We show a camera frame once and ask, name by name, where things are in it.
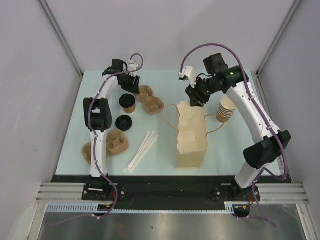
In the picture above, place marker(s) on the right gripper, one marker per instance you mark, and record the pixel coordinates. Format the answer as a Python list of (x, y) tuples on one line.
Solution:
[(196, 99)]

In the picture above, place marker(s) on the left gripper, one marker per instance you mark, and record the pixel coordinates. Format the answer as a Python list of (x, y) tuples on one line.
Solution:
[(133, 88)]

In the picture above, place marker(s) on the black coffee cup lid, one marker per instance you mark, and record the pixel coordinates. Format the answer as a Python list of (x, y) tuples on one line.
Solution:
[(127, 100)]

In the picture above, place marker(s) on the single brown pulp carrier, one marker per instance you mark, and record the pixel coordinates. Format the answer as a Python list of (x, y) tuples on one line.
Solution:
[(151, 103)]

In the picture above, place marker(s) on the kraft paper takeout bag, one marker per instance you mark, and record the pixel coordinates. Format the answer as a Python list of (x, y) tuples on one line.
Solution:
[(191, 134)]

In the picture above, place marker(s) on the brown pulp cup carrier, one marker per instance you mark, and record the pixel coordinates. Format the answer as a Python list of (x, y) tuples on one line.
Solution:
[(116, 143)]

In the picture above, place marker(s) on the brown paper coffee cup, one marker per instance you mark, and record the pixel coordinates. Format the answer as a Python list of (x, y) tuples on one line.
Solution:
[(130, 110)]

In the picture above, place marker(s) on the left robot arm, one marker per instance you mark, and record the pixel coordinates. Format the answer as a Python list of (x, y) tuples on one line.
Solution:
[(98, 117)]

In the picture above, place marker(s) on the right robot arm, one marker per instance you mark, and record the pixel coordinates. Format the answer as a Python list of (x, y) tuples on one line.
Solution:
[(269, 141)]

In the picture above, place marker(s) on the stack of paper cups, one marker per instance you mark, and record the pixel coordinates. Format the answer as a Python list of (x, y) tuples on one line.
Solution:
[(226, 109)]

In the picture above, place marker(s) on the white wrapped straw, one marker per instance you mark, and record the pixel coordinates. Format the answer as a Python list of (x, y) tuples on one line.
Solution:
[(145, 146), (148, 137)]

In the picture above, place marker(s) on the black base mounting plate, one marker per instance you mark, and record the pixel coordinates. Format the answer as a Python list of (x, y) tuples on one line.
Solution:
[(165, 193)]

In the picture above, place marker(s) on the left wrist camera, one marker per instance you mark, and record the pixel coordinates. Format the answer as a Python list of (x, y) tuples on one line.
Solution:
[(133, 68)]

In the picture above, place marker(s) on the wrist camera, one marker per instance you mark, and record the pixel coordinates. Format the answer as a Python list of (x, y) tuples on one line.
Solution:
[(133, 68), (188, 73)]

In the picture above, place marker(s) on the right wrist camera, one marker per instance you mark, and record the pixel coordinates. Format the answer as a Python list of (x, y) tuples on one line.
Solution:
[(188, 73)]

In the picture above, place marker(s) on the aluminium frame rail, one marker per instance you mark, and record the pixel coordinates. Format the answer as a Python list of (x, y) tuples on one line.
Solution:
[(277, 193)]

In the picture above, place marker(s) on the white slotted cable duct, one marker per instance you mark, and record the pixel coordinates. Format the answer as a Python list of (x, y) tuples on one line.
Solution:
[(102, 208)]

